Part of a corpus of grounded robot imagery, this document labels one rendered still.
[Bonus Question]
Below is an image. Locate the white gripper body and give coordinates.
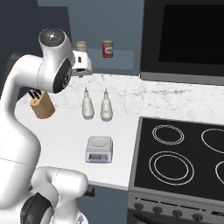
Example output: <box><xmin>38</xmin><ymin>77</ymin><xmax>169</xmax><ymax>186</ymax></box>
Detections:
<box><xmin>71</xmin><ymin>57</ymin><xmax>95</xmax><ymax>78</ymax></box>

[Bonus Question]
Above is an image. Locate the red food can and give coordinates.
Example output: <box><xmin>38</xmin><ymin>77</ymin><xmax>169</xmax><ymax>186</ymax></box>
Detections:
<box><xmin>101</xmin><ymin>39</ymin><xmax>115</xmax><ymax>59</ymax></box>

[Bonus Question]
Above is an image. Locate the grey digital scale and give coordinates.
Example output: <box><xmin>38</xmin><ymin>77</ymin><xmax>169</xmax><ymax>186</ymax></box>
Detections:
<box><xmin>84</xmin><ymin>135</ymin><xmax>114</xmax><ymax>165</ymax></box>

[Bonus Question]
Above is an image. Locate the blue-grey base cabinet front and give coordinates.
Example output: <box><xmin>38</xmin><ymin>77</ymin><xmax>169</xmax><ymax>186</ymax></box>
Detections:
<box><xmin>76</xmin><ymin>185</ymin><xmax>130</xmax><ymax>224</ymax></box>

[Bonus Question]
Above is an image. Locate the white squeeze bottle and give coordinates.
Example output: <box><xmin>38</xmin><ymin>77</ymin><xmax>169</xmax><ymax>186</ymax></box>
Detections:
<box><xmin>81</xmin><ymin>86</ymin><xmax>95</xmax><ymax>120</ymax></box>
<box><xmin>100</xmin><ymin>87</ymin><xmax>114</xmax><ymax>123</ymax></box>

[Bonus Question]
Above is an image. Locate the wooden knife block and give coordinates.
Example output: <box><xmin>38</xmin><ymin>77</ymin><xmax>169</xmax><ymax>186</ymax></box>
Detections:
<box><xmin>28</xmin><ymin>88</ymin><xmax>57</xmax><ymax>120</ymax></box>

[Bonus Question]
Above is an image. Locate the black microwave oven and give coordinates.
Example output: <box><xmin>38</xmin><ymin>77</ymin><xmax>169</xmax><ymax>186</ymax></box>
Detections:
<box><xmin>139</xmin><ymin>0</ymin><xmax>224</xmax><ymax>87</ymax></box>

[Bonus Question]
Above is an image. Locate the black electric stove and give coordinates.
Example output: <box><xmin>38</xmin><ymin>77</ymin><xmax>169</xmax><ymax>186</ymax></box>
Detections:
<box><xmin>127</xmin><ymin>115</ymin><xmax>224</xmax><ymax>224</ymax></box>

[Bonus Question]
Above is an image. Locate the blue-grey wall cabinet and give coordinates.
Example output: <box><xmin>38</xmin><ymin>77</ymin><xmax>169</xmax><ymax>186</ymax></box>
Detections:
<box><xmin>37</xmin><ymin>0</ymin><xmax>145</xmax><ymax>78</ymax></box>

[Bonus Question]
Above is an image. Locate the black cabinet handle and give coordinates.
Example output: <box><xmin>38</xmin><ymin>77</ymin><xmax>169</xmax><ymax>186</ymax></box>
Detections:
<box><xmin>85</xmin><ymin>187</ymin><xmax>96</xmax><ymax>198</ymax></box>

